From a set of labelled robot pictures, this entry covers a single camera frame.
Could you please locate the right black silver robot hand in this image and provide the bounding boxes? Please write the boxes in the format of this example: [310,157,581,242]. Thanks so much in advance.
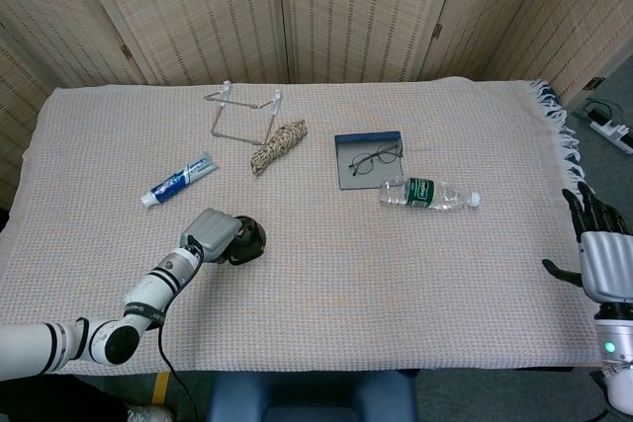
[542,181,633,303]

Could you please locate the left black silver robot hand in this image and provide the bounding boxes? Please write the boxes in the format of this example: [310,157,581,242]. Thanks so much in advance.
[178,208,248,265]

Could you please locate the black cast iron teapot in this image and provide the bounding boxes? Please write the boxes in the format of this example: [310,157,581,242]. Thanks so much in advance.
[226,214,267,266]

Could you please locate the blue white toothpaste tube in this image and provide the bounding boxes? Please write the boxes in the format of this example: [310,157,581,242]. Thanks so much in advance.
[139,152,219,209]

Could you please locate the white power strip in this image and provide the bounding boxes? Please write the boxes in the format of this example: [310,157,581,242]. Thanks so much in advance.
[583,100,633,155]

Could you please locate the beige waffle weave tablecloth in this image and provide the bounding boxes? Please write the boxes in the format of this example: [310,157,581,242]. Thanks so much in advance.
[0,76,619,377]

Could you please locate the open blue glasses case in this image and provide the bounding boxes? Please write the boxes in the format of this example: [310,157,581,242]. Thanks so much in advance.
[334,130,403,191]

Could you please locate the dark blue under cloth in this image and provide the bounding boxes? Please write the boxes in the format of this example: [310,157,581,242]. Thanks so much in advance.
[536,83,589,186]

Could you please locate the blue chair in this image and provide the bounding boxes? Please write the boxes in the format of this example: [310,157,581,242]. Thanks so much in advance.
[206,370,419,422]

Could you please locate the white sneaker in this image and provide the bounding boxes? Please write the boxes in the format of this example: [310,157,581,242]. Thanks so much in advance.
[127,404,170,422]

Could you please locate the clear bottle green label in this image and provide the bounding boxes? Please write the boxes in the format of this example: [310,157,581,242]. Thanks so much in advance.
[378,177,482,211]

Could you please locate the woven bamboo folding screen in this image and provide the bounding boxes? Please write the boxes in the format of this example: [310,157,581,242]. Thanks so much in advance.
[0,0,633,209]

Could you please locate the black trouser leg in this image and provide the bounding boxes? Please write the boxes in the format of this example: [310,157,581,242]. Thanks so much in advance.
[0,375,133,422]

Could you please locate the braided beige rope bundle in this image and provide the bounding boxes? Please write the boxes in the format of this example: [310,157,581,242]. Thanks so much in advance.
[249,118,310,177]

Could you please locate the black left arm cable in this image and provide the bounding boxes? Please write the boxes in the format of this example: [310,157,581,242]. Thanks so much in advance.
[156,237,205,422]

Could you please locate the metal wire display stand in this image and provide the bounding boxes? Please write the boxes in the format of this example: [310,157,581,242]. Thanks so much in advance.
[204,80,284,146]

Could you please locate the thin black frame glasses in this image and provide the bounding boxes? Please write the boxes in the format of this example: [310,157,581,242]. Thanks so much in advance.
[348,143,403,177]

